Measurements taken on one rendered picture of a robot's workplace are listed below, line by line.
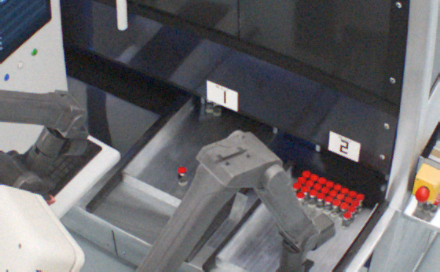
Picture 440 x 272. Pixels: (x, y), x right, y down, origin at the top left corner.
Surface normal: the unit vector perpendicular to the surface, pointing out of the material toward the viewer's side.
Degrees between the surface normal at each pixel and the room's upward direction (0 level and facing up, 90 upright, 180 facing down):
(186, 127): 0
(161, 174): 0
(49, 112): 93
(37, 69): 90
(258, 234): 0
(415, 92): 90
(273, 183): 96
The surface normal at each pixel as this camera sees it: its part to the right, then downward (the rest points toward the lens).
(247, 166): 0.26, -0.76
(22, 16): 0.82, 0.39
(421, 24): -0.52, 0.59
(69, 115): 0.67, 0.61
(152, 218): -0.01, -0.72
